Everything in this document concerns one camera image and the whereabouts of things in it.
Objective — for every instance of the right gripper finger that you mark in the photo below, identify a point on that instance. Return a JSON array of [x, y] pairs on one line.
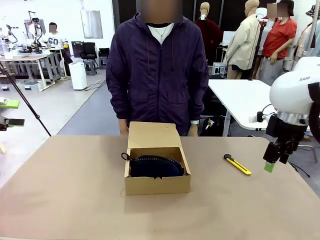
[[270, 155], [286, 156]]

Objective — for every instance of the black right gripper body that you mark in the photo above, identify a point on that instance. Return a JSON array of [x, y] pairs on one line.
[[291, 133]]

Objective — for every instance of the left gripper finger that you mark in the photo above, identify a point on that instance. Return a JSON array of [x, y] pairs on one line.
[[11, 103], [15, 122]]

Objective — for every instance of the yellow utility knife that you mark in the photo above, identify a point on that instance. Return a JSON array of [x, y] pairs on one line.
[[237, 165]]

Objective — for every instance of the navy zipper pouch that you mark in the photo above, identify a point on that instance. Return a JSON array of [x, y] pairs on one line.
[[155, 167]]

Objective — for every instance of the brown cardboard box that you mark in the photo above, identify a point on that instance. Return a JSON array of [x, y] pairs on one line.
[[157, 186]]

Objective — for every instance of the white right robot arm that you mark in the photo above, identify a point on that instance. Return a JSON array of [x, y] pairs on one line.
[[290, 95]]

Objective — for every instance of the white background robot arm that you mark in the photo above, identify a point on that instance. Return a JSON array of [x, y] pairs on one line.
[[37, 30]]

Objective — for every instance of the person's left hand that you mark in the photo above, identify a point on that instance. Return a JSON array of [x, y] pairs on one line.
[[193, 130]]

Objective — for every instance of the person's right hand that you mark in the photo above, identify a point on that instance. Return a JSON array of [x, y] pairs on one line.
[[123, 127]]

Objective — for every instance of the black tripod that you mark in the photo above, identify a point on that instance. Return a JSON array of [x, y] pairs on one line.
[[37, 116]]

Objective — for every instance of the clear plastic bin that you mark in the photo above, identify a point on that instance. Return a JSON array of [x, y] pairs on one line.
[[31, 86]]

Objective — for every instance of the black bag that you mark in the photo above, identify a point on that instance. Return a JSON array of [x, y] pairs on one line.
[[217, 127]]

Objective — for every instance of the white table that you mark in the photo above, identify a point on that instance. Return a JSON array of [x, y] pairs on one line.
[[240, 100]]

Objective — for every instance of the bunch of keys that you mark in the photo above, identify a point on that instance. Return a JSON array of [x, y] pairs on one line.
[[209, 123]]

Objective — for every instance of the white background desk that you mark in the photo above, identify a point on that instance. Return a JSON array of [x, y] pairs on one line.
[[58, 50]]

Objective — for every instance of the white air purifier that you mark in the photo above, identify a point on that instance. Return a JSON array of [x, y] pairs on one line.
[[78, 75]]

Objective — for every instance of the seated person in white shirt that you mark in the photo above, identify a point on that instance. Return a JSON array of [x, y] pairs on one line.
[[53, 40]]

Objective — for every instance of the silver wristwatch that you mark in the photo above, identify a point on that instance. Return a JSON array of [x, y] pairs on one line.
[[195, 122]]

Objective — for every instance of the grey plastic stool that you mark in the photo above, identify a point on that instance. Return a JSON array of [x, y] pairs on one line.
[[104, 63], [90, 67]]

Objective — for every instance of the black office chair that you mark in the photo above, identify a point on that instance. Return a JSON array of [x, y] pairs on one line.
[[88, 50]]

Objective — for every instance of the mannequin in beige jacket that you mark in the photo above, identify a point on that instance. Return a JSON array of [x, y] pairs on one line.
[[243, 42]]

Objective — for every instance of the small black chair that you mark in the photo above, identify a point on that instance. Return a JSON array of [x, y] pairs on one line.
[[104, 52]]

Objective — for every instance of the white monitor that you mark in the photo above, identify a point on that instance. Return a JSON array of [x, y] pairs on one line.
[[228, 37]]

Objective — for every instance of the mannequin in dark red top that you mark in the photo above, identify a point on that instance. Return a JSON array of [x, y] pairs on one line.
[[208, 32]]

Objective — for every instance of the person in purple jacket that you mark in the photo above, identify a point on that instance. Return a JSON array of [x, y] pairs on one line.
[[157, 75]]

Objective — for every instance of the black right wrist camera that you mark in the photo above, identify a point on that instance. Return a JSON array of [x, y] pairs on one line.
[[272, 126]]

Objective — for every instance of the silver wall panel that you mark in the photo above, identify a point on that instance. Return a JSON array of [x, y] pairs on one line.
[[91, 24]]

